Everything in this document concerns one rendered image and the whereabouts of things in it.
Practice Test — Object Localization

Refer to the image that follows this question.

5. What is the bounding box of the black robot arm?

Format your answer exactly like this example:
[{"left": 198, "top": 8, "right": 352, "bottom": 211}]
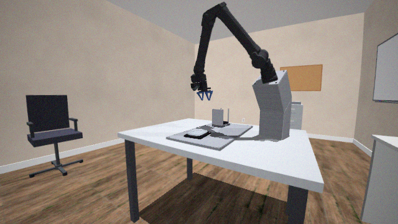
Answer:
[{"left": 191, "top": 2, "right": 278, "bottom": 91}]

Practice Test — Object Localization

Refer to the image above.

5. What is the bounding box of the white well plate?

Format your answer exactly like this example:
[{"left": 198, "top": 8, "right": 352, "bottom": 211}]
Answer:
[{"left": 188, "top": 129, "right": 207, "bottom": 136}]

